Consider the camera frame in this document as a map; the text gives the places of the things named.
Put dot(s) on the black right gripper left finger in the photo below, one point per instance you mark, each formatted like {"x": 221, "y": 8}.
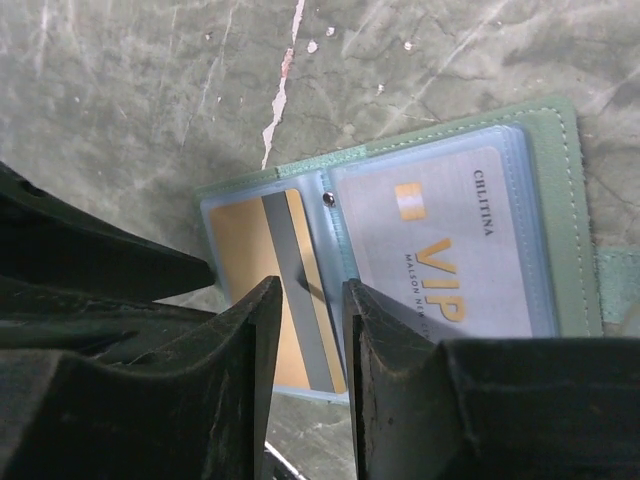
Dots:
{"x": 93, "y": 388}

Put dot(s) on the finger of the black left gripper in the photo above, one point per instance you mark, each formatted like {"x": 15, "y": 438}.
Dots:
{"x": 70, "y": 281}

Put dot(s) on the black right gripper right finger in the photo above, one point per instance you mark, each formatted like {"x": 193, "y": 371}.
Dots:
{"x": 486, "y": 408}

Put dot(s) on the green card holder wallet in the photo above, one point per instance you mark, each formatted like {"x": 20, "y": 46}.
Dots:
{"x": 573, "y": 288}

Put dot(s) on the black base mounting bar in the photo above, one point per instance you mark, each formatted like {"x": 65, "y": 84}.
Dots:
{"x": 276, "y": 467}

